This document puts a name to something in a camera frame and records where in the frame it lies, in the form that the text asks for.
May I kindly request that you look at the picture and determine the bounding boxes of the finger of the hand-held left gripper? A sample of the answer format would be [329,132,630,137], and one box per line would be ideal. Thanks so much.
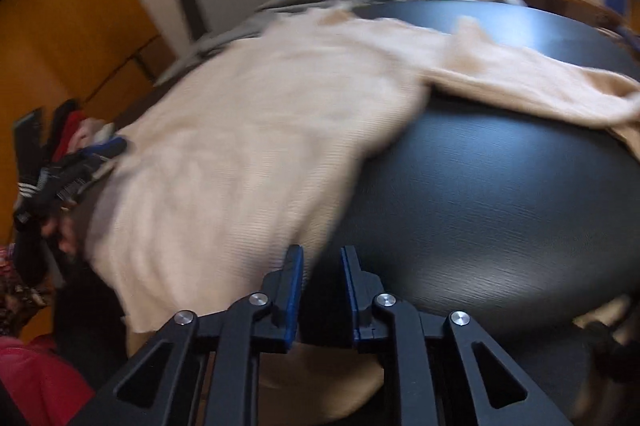
[75,133,133,179]

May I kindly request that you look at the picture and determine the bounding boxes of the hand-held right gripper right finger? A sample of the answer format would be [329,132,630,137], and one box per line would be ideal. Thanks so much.
[340,246,573,426]

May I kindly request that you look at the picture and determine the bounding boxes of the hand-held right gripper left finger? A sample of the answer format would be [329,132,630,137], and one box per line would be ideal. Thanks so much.
[65,245,306,426]

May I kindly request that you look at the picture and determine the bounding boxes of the cream knit sweater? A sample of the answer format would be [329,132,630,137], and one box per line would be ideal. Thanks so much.
[82,3,640,334]

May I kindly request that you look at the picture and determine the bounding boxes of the person's left hand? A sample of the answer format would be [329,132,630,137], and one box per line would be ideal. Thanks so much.
[42,213,83,257]

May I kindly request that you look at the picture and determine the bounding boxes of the dark patterned cloth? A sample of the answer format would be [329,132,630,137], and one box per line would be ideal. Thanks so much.
[0,246,53,338]

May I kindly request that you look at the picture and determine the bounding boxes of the orange wooden cabinet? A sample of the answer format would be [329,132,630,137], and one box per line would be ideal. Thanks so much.
[0,0,168,217]

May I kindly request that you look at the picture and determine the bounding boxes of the pink cloth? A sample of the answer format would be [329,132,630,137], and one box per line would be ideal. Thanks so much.
[0,336,96,426]

